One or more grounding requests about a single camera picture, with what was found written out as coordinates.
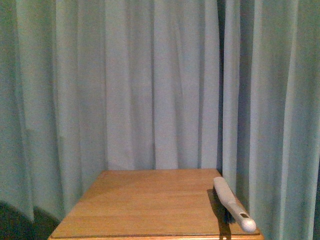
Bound beige hand brush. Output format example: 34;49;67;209
213;176;257;233

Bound green curtain left panel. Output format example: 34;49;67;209
0;0;221;220

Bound green curtain panel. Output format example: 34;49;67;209
218;0;320;240
0;0;221;220

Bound wooden nightstand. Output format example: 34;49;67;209
50;168;264;240

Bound green curtain right panel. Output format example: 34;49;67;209
218;0;320;240

